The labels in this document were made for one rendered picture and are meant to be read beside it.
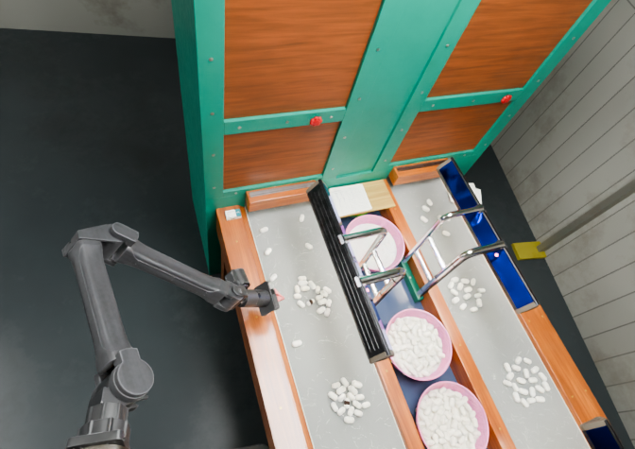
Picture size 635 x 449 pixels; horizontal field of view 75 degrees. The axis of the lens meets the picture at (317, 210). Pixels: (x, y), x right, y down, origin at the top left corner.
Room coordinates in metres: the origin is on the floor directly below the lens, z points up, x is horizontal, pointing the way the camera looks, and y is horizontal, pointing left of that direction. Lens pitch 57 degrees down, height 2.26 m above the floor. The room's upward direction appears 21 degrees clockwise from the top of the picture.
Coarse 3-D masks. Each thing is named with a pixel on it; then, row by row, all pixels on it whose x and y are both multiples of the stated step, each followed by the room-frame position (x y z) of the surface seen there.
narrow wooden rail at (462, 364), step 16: (400, 208) 1.15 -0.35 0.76; (400, 224) 1.07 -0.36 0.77; (416, 256) 0.94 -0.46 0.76; (416, 272) 0.88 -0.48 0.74; (432, 288) 0.82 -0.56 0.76; (432, 304) 0.76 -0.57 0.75; (448, 320) 0.71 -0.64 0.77; (464, 352) 0.61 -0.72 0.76; (464, 368) 0.55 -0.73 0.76; (464, 384) 0.51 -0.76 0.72; (480, 384) 0.52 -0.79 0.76; (480, 400) 0.46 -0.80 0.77; (496, 416) 0.43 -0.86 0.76; (496, 432) 0.38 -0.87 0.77; (496, 448) 0.33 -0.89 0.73; (512, 448) 0.34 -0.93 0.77
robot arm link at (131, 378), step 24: (72, 240) 0.30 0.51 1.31; (96, 240) 0.33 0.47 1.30; (120, 240) 0.36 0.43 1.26; (72, 264) 0.26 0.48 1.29; (96, 264) 0.27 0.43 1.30; (96, 288) 0.22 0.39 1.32; (96, 312) 0.17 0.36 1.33; (96, 336) 0.13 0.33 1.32; (120, 336) 0.15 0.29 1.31; (96, 360) 0.09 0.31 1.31; (120, 360) 0.10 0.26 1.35; (96, 384) 0.05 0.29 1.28; (120, 384) 0.06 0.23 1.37; (144, 384) 0.08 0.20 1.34
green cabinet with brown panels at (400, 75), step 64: (192, 0) 0.80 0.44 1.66; (256, 0) 0.89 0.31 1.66; (320, 0) 0.98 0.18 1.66; (384, 0) 1.08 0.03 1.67; (448, 0) 1.21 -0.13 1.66; (512, 0) 1.36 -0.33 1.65; (576, 0) 1.52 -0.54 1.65; (192, 64) 0.88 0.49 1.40; (256, 64) 0.89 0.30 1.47; (320, 64) 1.01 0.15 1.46; (384, 64) 1.14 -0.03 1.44; (448, 64) 1.30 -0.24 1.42; (512, 64) 1.48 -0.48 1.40; (192, 128) 0.98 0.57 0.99; (256, 128) 0.89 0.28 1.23; (320, 128) 1.05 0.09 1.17; (384, 128) 1.21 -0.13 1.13; (448, 128) 1.41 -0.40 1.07
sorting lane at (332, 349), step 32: (256, 224) 0.82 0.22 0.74; (288, 224) 0.88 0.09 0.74; (288, 256) 0.74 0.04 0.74; (320, 256) 0.79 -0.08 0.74; (288, 288) 0.61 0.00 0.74; (320, 288) 0.66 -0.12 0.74; (288, 320) 0.49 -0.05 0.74; (320, 320) 0.53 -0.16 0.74; (352, 320) 0.58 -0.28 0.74; (288, 352) 0.38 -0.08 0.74; (320, 352) 0.43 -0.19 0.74; (352, 352) 0.47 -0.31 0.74; (320, 384) 0.32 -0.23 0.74; (320, 416) 0.22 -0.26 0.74; (352, 416) 0.26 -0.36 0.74; (384, 416) 0.30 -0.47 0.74; (320, 448) 0.14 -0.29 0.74; (352, 448) 0.17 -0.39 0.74; (384, 448) 0.20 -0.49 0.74
